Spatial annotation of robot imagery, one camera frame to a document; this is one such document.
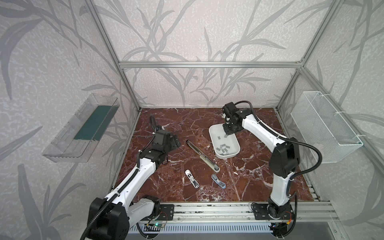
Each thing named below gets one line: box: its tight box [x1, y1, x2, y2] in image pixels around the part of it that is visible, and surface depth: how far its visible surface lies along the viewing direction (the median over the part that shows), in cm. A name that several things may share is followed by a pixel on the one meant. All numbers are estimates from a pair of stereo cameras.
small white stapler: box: [185, 169, 200, 188], surface depth 86 cm
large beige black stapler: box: [186, 140, 220, 173], surface depth 93 cm
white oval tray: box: [209, 123, 241, 160], surface depth 101 cm
